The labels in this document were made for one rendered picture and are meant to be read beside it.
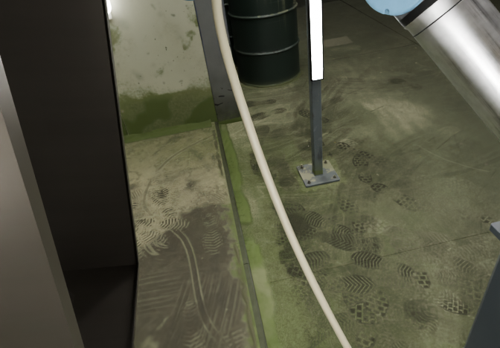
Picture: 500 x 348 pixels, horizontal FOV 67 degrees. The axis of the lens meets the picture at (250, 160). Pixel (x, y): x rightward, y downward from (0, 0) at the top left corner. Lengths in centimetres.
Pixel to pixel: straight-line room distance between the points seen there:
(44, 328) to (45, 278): 8
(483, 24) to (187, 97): 225
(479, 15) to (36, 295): 68
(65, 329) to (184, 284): 126
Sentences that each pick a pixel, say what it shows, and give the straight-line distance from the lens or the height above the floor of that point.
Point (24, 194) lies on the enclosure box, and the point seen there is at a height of 120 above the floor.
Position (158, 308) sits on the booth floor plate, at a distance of 172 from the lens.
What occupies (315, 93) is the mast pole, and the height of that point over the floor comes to 53.
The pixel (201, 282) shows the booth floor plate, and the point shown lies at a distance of 174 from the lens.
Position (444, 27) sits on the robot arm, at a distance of 67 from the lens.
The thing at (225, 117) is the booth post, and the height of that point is 5.
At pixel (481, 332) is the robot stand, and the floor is 27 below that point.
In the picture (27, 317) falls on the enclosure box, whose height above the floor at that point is 105.
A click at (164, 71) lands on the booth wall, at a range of 265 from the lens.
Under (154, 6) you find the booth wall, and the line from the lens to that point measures 254.
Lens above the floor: 139
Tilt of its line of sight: 35 degrees down
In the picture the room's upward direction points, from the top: 9 degrees counter-clockwise
